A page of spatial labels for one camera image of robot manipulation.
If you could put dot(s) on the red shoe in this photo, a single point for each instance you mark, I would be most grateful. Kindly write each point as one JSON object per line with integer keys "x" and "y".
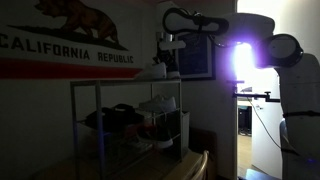
{"x": 136, "y": 130}

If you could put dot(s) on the metal shoe rack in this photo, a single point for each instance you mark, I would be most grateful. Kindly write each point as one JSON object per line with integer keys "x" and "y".
{"x": 100, "y": 133}

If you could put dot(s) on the California Republic flag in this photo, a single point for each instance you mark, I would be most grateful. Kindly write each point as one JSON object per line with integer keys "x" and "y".
{"x": 66, "y": 36}

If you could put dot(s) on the black white-soled high-top shoe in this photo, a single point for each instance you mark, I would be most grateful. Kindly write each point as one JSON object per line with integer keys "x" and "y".
{"x": 161, "y": 133}

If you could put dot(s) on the black shoe white sole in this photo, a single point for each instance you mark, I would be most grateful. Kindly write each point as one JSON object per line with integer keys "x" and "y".
{"x": 173, "y": 72}

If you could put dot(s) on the black framed picture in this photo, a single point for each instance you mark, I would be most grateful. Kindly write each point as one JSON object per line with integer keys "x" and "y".
{"x": 196, "y": 56}

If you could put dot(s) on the black low shoes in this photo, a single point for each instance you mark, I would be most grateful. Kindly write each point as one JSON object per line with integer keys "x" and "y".
{"x": 113, "y": 118}

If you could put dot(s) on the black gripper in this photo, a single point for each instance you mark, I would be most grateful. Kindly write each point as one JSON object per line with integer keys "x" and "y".
{"x": 165, "y": 57}

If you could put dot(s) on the grey bin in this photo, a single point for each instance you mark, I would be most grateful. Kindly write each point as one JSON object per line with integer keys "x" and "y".
{"x": 185, "y": 133}

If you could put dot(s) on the white lace-up sneaker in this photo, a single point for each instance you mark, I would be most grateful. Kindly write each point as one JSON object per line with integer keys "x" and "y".
{"x": 160, "y": 104}

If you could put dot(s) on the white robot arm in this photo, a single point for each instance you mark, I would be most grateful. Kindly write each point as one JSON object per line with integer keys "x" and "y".
{"x": 300, "y": 100}

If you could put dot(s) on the light wooden chair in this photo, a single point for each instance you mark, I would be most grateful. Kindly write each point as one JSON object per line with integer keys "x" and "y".
{"x": 200, "y": 166}

